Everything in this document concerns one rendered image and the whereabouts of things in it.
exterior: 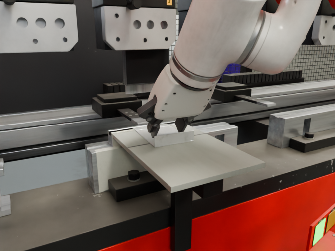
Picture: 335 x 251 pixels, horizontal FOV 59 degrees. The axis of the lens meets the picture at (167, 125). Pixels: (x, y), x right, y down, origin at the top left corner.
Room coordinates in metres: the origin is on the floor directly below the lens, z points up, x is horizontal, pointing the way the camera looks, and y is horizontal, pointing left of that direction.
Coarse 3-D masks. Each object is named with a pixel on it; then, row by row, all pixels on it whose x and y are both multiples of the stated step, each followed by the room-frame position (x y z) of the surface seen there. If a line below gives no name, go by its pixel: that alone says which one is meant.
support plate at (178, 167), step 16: (176, 128) 0.64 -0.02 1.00; (192, 128) 0.64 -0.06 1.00; (128, 144) 0.54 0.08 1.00; (176, 144) 0.54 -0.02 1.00; (192, 144) 0.54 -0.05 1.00; (208, 144) 0.54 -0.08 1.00; (224, 144) 0.54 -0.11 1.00; (144, 160) 0.46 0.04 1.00; (160, 160) 0.46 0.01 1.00; (176, 160) 0.46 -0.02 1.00; (192, 160) 0.46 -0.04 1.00; (208, 160) 0.46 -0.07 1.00; (224, 160) 0.46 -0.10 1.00; (240, 160) 0.46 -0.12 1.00; (256, 160) 0.46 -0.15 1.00; (160, 176) 0.41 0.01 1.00; (176, 176) 0.41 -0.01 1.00; (192, 176) 0.41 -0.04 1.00; (208, 176) 0.41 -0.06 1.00; (224, 176) 0.42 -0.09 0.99
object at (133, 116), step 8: (104, 96) 0.84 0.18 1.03; (112, 96) 0.84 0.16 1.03; (120, 96) 0.84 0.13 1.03; (128, 96) 0.84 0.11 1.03; (136, 96) 0.85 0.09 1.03; (96, 104) 0.83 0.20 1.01; (104, 104) 0.79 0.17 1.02; (112, 104) 0.80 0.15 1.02; (120, 104) 0.81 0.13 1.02; (128, 104) 0.82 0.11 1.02; (136, 104) 0.83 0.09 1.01; (96, 112) 0.84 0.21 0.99; (104, 112) 0.79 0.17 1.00; (112, 112) 0.80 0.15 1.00; (120, 112) 0.78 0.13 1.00; (128, 112) 0.77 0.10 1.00; (136, 112) 0.83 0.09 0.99; (136, 120) 0.70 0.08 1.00; (144, 120) 0.70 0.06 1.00
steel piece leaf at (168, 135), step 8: (160, 128) 0.64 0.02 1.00; (168, 128) 0.64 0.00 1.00; (144, 136) 0.58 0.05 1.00; (160, 136) 0.53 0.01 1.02; (168, 136) 0.54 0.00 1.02; (176, 136) 0.54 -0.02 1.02; (184, 136) 0.55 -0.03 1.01; (192, 136) 0.56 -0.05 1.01; (152, 144) 0.54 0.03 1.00; (160, 144) 0.53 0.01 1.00; (168, 144) 0.54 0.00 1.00
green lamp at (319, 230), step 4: (324, 220) 0.54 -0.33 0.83; (320, 224) 0.53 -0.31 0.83; (324, 224) 0.54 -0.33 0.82; (316, 228) 0.52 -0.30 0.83; (320, 228) 0.53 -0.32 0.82; (316, 232) 0.52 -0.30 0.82; (320, 232) 0.53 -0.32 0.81; (316, 236) 0.52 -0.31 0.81; (320, 236) 0.54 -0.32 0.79; (316, 240) 0.52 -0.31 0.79
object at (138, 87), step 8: (128, 56) 0.63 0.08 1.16; (136, 56) 0.64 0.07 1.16; (144, 56) 0.65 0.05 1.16; (152, 56) 0.66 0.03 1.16; (160, 56) 0.67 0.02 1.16; (128, 64) 0.63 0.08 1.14; (136, 64) 0.64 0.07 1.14; (144, 64) 0.65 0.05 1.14; (152, 64) 0.66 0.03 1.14; (160, 64) 0.67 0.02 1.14; (128, 72) 0.63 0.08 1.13; (136, 72) 0.64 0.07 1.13; (144, 72) 0.65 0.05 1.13; (152, 72) 0.66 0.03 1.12; (160, 72) 0.67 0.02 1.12; (128, 80) 0.63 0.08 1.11; (136, 80) 0.64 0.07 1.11; (144, 80) 0.65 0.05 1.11; (152, 80) 0.66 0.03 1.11; (128, 88) 0.64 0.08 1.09; (136, 88) 0.65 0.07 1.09; (144, 88) 0.66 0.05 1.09
